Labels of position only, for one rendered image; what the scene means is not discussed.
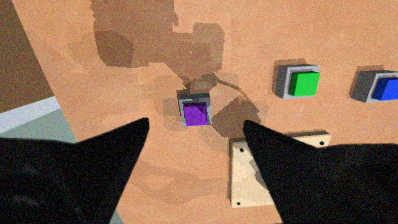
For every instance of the purple button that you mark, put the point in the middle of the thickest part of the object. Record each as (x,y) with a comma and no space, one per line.
(195,109)

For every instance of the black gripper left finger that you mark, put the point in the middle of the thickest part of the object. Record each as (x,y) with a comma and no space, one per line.
(92,174)

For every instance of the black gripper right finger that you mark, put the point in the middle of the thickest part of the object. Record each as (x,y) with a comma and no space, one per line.
(298,175)

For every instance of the blue button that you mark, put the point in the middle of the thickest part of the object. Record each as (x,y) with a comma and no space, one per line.
(376,86)

